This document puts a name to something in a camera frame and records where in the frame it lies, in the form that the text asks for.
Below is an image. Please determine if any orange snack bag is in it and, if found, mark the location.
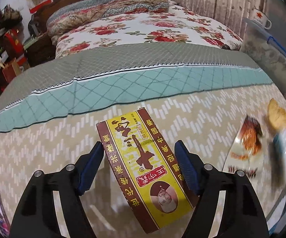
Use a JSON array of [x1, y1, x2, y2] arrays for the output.
[[268, 98, 286, 131]]

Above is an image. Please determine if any red white snack wrapper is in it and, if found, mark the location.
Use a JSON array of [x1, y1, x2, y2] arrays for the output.
[[223, 116, 264, 180]]

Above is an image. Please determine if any yellow red carton box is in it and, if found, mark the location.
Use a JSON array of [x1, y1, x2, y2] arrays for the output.
[[96, 107, 198, 234]]

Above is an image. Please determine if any blue-lid clear storage box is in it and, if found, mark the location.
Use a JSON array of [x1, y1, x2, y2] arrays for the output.
[[240, 18, 286, 94]]

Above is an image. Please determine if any zigzag patterned bed quilt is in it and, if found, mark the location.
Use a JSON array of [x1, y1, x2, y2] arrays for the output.
[[0, 42, 286, 233]]

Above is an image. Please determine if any white enamel star mug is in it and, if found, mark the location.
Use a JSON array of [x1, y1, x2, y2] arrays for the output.
[[249, 8, 272, 30]]

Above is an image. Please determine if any floral bed sheet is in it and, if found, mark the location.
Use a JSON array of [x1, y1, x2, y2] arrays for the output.
[[55, 5, 242, 58]]

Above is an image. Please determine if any cluttered shelf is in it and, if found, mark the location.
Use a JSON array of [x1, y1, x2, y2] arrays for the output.
[[0, 5, 30, 95]]

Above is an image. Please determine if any carved wooden headboard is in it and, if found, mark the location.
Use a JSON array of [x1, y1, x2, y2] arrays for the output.
[[25, 0, 136, 66]]

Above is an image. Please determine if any folded patterned blanket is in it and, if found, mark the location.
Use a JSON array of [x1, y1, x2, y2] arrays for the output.
[[46, 0, 169, 43]]

